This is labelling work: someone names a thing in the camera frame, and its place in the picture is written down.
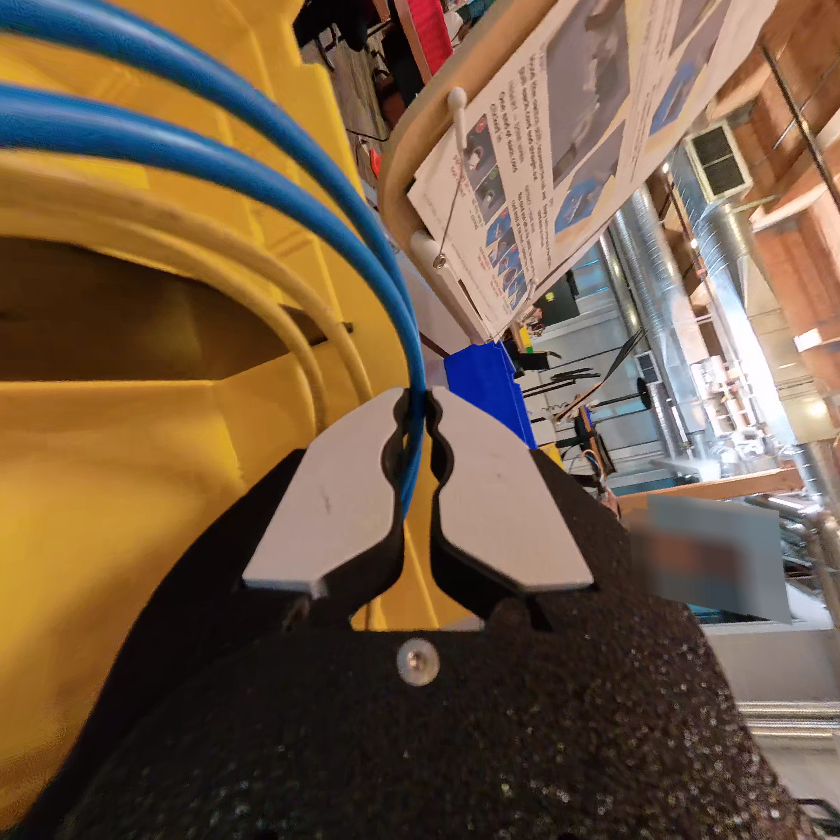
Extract yellow ethernet cable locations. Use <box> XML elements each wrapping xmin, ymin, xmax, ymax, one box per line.
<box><xmin>0</xmin><ymin>147</ymin><xmax>375</xmax><ymax>437</ymax></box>

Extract yellow plastic bin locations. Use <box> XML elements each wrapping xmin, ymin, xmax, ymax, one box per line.
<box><xmin>0</xmin><ymin>0</ymin><xmax>483</xmax><ymax>831</ymax></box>

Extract blue ethernet cable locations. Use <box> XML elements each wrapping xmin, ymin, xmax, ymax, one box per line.
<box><xmin>0</xmin><ymin>0</ymin><xmax>427</xmax><ymax>519</ymax></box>

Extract black bin divider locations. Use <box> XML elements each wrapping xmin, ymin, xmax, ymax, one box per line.
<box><xmin>0</xmin><ymin>236</ymin><xmax>355</xmax><ymax>383</ymax></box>

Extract wooden clipboard stand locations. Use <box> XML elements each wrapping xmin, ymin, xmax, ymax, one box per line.
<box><xmin>377</xmin><ymin>0</ymin><xmax>578</xmax><ymax>345</ymax></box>

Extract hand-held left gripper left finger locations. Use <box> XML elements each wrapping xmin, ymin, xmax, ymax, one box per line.
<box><xmin>243</xmin><ymin>387</ymin><xmax>411</xmax><ymax>599</ymax></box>

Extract blue plastic bin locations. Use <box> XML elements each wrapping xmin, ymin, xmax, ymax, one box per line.
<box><xmin>444</xmin><ymin>340</ymin><xmax>538</xmax><ymax>448</ymax></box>

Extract white wall vent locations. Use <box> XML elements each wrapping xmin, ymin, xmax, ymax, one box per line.
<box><xmin>684</xmin><ymin>119</ymin><xmax>754</xmax><ymax>204</ymax></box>

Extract printed instruction sheet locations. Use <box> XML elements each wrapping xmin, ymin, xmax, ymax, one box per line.
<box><xmin>407</xmin><ymin>0</ymin><xmax>778</xmax><ymax>337</ymax></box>

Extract silver ventilation duct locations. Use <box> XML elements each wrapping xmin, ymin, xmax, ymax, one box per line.
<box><xmin>600</xmin><ymin>141</ymin><xmax>798</xmax><ymax>460</ymax></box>

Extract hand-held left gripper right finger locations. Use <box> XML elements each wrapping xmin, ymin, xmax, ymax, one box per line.
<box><xmin>425</xmin><ymin>387</ymin><xmax>595</xmax><ymax>621</ymax></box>

